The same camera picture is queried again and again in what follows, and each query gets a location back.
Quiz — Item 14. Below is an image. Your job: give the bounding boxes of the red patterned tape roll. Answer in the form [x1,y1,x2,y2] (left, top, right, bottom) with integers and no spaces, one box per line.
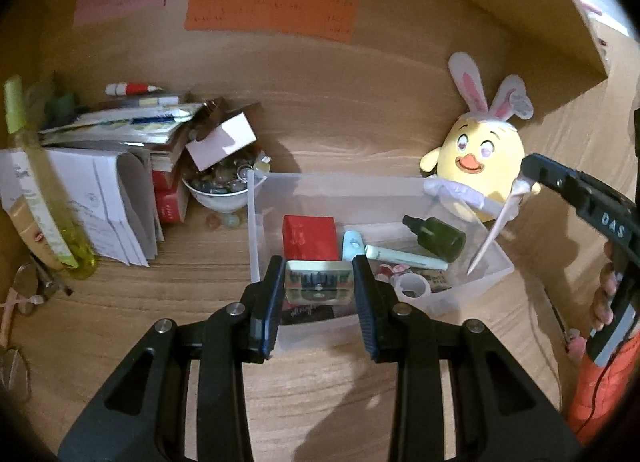
[375,262,411,279]

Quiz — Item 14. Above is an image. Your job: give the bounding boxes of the red and white marker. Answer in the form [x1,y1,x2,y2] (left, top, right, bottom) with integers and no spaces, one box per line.
[105,82,163,97]

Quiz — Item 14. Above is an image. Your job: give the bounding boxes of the small white cardboard box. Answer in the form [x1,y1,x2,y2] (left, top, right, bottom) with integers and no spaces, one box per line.
[185,112,258,173]

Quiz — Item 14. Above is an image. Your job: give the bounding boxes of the orange paper note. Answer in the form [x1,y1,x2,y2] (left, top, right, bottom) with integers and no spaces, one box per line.
[184,0,361,43]

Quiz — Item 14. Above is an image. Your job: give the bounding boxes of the dark green pump bottle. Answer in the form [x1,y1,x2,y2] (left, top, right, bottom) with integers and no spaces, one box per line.
[402,213,467,263]

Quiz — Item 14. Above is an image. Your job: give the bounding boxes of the white folded papers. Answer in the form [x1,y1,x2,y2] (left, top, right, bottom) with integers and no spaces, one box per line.
[0,147,166,268]

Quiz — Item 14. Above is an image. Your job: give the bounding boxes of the yellow chick plush toy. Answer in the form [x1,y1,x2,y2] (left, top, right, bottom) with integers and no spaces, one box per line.
[419,52,542,223]

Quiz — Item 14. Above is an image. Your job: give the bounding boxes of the white tape roll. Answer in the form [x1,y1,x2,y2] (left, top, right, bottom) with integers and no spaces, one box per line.
[395,272,433,299]

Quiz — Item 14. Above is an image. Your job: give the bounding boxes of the white bowl of stones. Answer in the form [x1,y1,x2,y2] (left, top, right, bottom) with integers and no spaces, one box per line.
[181,157,268,213]

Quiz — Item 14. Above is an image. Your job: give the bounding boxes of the beige cream tube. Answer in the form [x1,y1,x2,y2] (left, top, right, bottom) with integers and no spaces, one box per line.
[2,192,66,270]

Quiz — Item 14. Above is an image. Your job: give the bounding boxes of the person's right hand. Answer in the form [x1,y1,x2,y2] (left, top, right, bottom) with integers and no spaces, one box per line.
[589,241,621,333]

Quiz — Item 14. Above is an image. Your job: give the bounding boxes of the person's orange jacket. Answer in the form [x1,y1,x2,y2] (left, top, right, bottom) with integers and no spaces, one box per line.
[565,337,640,445]

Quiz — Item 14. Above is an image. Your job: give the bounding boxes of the light blue small case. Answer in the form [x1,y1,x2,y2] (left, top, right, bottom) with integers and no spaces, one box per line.
[341,229,368,263]

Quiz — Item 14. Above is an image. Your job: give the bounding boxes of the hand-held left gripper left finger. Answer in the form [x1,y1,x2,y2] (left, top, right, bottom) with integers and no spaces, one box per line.
[57,255,286,462]

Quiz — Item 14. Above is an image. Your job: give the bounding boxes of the stack of books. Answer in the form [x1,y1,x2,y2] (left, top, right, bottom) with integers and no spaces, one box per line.
[37,92,206,225]

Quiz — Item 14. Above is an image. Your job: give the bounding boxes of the red cardboard box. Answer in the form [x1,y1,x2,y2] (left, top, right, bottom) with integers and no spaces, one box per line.
[282,215,338,261]

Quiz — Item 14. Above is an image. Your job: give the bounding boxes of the small green box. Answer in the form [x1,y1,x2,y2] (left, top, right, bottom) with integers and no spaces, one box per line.
[45,92,81,125]

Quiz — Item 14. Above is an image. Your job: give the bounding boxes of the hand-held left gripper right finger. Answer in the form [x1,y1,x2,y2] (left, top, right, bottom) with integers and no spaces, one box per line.
[351,253,583,462]

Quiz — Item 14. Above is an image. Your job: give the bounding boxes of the clear plastic storage box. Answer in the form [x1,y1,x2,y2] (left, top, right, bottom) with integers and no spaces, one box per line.
[246,171,515,355]

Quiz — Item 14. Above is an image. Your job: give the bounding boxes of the yellow-green spray bottle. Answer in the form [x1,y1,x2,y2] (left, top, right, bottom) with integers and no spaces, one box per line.
[4,75,97,279]

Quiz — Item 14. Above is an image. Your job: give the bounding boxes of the white spatula stick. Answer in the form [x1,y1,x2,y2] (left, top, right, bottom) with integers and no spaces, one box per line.
[465,177,538,277]

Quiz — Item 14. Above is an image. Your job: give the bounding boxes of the pale green tube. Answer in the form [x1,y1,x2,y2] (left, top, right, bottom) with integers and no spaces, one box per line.
[364,243,449,271]

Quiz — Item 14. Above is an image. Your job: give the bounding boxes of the black binder clip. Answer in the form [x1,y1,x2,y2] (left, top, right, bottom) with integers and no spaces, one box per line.
[202,98,228,128]

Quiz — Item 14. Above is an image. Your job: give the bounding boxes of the round eyeglasses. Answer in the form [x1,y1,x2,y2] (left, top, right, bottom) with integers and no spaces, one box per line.
[0,262,48,403]

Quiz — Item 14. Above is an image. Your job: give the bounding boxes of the clear green patterned block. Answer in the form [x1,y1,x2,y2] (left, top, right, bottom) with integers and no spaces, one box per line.
[284,259,353,305]

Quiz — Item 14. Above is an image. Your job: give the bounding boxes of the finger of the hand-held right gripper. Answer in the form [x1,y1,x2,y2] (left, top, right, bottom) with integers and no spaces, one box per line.
[520,152,583,193]

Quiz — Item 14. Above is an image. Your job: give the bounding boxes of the pink soft item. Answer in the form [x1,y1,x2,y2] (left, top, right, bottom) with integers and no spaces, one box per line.
[565,328,588,358]

